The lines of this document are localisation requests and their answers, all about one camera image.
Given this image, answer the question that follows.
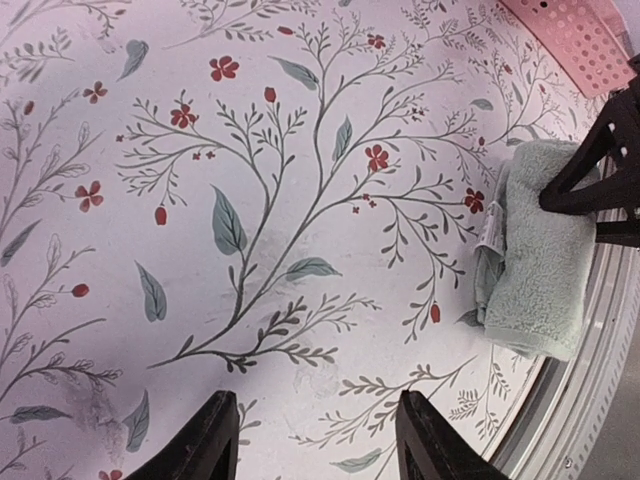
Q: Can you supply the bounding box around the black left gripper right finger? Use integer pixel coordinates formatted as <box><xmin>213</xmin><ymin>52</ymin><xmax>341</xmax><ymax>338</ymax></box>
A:
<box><xmin>395</xmin><ymin>390</ymin><xmax>508</xmax><ymax>480</ymax></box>

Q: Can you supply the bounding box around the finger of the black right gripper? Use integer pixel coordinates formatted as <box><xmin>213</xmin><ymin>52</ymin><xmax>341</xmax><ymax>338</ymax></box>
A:
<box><xmin>596</xmin><ymin>209</ymin><xmax>640</xmax><ymax>246</ymax></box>
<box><xmin>539</xmin><ymin>82</ymin><xmax>639</xmax><ymax>215</ymax></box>

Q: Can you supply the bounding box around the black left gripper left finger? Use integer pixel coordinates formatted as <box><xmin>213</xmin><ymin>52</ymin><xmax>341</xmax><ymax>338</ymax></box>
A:
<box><xmin>127</xmin><ymin>390</ymin><xmax>238</xmax><ymax>480</ymax></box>

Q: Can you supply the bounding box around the green panda towel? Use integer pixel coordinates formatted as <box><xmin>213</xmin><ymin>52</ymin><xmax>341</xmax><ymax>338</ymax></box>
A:
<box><xmin>475</xmin><ymin>140</ymin><xmax>596</xmax><ymax>361</ymax></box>

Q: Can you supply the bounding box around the pink plastic basket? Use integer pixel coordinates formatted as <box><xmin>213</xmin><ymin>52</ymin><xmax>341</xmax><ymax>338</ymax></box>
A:
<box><xmin>502</xmin><ymin>0</ymin><xmax>636</xmax><ymax>98</ymax></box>

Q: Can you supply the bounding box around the aluminium front rail frame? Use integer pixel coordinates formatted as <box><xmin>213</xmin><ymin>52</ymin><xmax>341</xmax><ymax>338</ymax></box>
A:
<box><xmin>483</xmin><ymin>245</ymin><xmax>639</xmax><ymax>479</ymax></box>

